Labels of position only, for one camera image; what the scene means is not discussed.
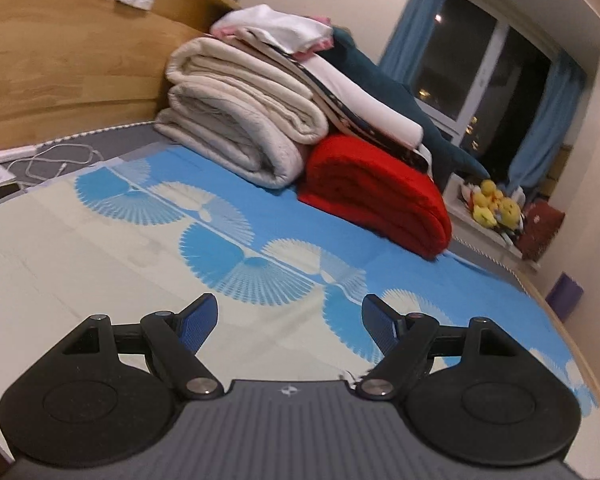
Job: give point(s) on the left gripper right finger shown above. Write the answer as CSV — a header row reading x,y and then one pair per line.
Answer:
x,y
472,393

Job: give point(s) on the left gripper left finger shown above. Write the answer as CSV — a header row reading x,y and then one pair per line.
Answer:
x,y
105,392

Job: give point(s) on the white pink folded clothes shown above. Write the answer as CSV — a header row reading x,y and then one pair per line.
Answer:
x,y
290,33

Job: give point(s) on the purple box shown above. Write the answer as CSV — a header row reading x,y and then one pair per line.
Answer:
x,y
564,296

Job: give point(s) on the blue white patterned bedsheet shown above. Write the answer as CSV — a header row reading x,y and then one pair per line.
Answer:
x,y
153,233

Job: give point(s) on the yellow plush toys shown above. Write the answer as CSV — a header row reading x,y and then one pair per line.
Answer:
x,y
491,208

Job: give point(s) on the dark red bag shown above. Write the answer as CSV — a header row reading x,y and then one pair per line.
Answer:
x,y
541,224

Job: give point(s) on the red folded blanket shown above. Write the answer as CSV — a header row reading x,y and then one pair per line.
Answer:
x,y
355,181

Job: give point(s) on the dark teal shark plush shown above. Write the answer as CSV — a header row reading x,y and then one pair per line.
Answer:
x,y
447,158

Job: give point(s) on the grey mattress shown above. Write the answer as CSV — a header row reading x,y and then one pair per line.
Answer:
x,y
57,158

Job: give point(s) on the window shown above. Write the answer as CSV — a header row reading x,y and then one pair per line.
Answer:
x,y
481,82

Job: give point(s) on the cream folded quilt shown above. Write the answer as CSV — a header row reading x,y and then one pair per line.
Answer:
x,y
239,111

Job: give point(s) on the blue curtain right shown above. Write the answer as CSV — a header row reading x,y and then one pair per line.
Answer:
x,y
564,86

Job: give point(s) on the blue curtain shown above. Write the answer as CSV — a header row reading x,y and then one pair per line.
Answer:
x,y
409,40
564,86

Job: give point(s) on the wooden headboard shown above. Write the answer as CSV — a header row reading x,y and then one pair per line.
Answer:
x,y
73,65

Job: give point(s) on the blue curtain left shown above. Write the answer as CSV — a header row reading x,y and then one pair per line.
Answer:
x,y
409,40

